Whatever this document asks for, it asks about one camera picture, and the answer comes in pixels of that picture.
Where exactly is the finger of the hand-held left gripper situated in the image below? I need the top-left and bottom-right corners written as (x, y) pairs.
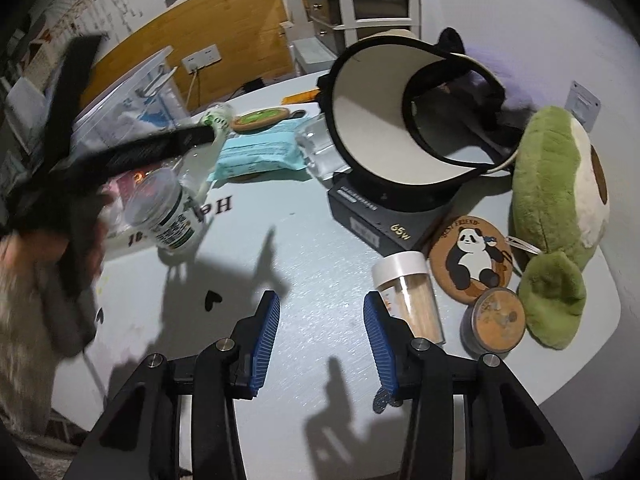
top-left (65, 124), bottom-right (217, 186)
top-left (42, 34), bottom-right (108, 181)

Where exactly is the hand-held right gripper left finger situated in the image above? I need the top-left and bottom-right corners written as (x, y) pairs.
top-left (64, 289), bottom-right (282, 480)

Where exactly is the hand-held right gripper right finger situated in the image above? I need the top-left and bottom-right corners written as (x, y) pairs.
top-left (363, 291), bottom-right (583, 480)

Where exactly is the clear plastic storage bin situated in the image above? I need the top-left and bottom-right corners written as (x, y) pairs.
top-left (50, 46), bottom-right (193, 186)

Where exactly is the person's left forearm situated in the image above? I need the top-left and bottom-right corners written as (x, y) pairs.
top-left (0, 280), bottom-right (66, 441)

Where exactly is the person's left hand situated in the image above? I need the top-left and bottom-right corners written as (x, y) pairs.
top-left (0, 232), bottom-right (67, 292)

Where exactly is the toothpick jar white cap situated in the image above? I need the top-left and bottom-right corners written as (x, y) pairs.
top-left (371, 251), bottom-right (447, 346)

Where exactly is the clear plastic jar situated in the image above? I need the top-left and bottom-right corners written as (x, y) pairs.
top-left (121, 166), bottom-right (209, 255)

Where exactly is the clear bottle green label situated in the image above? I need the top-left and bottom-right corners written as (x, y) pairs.
top-left (177, 102), bottom-right (236, 201)

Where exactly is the teal wet wipes pack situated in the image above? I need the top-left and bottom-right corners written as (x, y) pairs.
top-left (210, 119), bottom-right (307, 182)

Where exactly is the round tin orange lid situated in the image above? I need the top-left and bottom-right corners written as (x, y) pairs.
top-left (460, 288), bottom-right (527, 359)

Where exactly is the round panda coaster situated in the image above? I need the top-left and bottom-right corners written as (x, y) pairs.
top-left (429, 216), bottom-right (516, 298)

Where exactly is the black charger box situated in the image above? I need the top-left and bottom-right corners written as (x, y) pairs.
top-left (327, 170), bottom-right (458, 255)

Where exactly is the orange plastic strip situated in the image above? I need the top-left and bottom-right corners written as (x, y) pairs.
top-left (281, 90), bottom-right (322, 105)

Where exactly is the clear plastic box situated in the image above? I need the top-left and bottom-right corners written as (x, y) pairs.
top-left (295, 112), bottom-right (351, 181)

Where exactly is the beige sun visor black trim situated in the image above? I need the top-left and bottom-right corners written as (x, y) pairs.
top-left (316, 35), bottom-right (518, 201)

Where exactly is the green avocado plush toy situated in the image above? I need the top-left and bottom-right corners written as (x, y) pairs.
top-left (510, 105), bottom-right (612, 351)

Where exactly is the beige plush slipper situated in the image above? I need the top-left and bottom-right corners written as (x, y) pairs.
top-left (357, 28), bottom-right (420, 45)

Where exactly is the purple fuzzy cloth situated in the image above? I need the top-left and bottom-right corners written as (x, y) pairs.
top-left (462, 42), bottom-right (538, 111)

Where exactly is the black fuzzy cloth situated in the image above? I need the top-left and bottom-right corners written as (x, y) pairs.
top-left (440, 27), bottom-right (536, 131)

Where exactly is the white macrame wall hanging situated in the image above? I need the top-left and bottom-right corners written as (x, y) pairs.
top-left (30, 0), bottom-right (146, 61)

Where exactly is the white wall socket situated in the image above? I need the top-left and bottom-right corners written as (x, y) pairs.
top-left (181, 44), bottom-right (223, 73)

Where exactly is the white adhesive wall hook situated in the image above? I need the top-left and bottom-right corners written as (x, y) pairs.
top-left (565, 80), bottom-right (600, 128)

